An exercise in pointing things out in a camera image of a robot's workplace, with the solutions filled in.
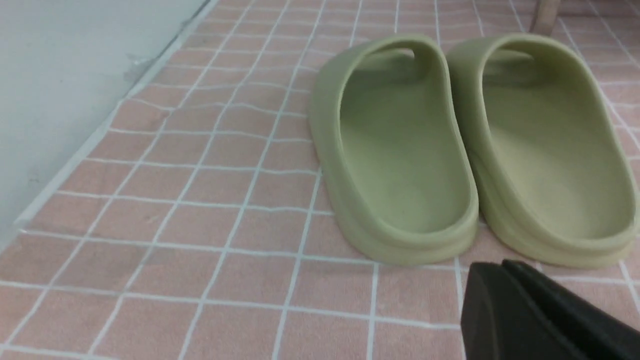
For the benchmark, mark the pink checkered floor mat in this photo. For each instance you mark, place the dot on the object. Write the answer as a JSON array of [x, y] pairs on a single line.
[[196, 225]]

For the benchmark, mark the metal shoe rack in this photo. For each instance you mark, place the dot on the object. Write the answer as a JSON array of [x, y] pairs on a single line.
[[544, 17]]

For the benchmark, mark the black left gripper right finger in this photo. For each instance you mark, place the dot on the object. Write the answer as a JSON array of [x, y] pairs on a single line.
[[594, 332]]

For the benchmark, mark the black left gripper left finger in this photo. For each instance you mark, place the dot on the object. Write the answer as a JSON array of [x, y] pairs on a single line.
[[500, 321]]

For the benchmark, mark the green foam slide left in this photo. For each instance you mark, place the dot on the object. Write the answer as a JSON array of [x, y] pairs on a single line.
[[393, 161]]

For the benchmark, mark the green foam slide right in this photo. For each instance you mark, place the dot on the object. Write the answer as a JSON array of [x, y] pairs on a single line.
[[553, 180]]

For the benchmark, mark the green foam slide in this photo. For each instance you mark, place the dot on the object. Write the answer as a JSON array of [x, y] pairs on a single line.
[[553, 180], [393, 161]]

